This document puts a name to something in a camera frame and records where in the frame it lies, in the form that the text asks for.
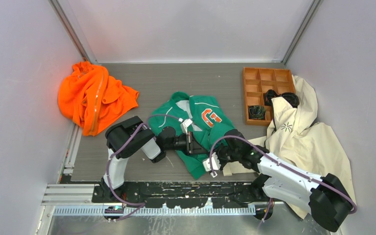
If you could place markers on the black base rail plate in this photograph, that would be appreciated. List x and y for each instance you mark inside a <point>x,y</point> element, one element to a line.
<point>221,194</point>

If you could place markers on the orange jacket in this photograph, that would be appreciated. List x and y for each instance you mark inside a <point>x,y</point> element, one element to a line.
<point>93,99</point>

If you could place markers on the aluminium slotted rail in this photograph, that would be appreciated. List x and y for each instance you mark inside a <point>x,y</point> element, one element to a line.
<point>106,210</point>

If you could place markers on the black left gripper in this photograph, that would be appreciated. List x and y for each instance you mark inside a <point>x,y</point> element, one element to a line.
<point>192,146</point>

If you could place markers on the black coiled item in tray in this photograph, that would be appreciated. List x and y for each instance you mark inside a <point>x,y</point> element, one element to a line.
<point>291,98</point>

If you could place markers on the orange compartment tray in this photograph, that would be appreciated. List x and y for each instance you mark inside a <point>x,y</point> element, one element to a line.
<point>256,83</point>

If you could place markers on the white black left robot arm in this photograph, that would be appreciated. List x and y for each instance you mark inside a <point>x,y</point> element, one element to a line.
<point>128,137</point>

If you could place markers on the dark patterned rolled cloth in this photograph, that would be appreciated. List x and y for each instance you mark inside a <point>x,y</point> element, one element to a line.
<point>256,112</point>

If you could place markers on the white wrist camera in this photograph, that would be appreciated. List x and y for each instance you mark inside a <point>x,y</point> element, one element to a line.
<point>212,165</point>
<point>185,124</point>

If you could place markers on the cream beige jacket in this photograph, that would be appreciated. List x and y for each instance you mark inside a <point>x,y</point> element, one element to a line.
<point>294,136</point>

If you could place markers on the green varsity jacket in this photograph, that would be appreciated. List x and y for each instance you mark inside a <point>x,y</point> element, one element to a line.
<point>209,122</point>

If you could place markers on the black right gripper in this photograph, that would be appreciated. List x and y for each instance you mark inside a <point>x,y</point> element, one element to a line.
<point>217,150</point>

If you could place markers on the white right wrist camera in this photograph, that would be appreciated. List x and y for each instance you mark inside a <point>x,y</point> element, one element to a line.
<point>212,165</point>

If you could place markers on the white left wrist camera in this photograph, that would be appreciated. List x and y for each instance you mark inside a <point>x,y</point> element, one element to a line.
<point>185,124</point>

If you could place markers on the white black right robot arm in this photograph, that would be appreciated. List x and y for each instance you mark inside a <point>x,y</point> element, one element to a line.
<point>323,197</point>

